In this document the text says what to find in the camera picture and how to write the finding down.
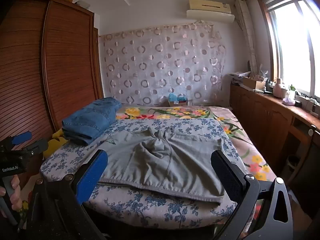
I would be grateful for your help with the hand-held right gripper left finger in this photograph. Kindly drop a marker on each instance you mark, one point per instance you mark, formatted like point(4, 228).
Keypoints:
point(90, 177)

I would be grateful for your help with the stack of papers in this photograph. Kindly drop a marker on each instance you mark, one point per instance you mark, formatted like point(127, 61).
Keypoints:
point(238, 76)

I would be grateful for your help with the trash bin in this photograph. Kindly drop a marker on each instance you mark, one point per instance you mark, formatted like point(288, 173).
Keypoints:
point(295, 167)

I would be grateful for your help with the white box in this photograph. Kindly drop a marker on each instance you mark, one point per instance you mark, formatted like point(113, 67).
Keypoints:
point(82, 4)

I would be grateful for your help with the yellow plush toy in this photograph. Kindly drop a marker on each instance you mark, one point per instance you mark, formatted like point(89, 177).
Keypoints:
point(58, 140)

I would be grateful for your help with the blue floral bed cloth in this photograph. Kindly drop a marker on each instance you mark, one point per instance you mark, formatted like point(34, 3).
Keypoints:
point(150, 210)

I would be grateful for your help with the wall air conditioner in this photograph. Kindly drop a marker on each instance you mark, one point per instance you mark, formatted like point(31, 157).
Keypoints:
point(212, 16)

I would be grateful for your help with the grey pants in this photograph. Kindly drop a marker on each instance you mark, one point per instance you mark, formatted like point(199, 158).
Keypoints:
point(155, 160)

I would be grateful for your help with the wooden cabinet counter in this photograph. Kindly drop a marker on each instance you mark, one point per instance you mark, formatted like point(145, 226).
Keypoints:
point(262, 115)

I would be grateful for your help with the pink tissue pack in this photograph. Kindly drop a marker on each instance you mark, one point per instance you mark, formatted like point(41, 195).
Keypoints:
point(288, 101)

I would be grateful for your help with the wooden chair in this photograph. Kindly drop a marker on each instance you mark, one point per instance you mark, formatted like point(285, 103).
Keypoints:
point(313, 155)

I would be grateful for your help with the window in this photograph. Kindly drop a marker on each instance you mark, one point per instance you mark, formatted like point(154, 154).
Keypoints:
point(292, 42)

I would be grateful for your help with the wooden slatted wardrobe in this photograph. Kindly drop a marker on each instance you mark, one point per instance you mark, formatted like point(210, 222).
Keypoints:
point(62, 67)

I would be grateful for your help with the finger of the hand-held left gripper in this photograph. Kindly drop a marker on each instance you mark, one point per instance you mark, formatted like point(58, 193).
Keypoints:
point(35, 148)
point(22, 137)

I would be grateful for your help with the person's left hand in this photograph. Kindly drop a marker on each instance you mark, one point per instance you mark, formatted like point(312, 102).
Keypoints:
point(16, 195)

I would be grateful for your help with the beige patterned window curtain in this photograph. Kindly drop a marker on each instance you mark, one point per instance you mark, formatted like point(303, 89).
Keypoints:
point(246, 30)

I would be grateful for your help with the open cardboard box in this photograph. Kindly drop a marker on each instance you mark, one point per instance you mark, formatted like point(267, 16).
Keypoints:
point(252, 83)

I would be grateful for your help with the cardboard box with blue cloth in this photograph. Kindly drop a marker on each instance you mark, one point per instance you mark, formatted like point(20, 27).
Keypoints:
point(177, 102)

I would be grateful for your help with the circle patterned sheer curtain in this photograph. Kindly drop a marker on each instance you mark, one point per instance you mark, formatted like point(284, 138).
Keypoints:
point(162, 67)

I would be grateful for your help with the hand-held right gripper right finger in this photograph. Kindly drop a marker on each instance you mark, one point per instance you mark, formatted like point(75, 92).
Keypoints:
point(225, 177)

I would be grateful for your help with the folded blue jeans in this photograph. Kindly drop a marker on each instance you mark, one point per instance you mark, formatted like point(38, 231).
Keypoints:
point(92, 120)

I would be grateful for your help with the green capped bottle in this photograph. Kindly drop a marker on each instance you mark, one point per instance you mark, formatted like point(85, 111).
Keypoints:
point(292, 91)

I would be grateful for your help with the pink thermos jug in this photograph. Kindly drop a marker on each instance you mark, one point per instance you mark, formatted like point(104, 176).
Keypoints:
point(277, 90)

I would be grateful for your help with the colourful flower print blanket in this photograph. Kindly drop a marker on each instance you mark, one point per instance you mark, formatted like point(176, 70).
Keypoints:
point(175, 112)

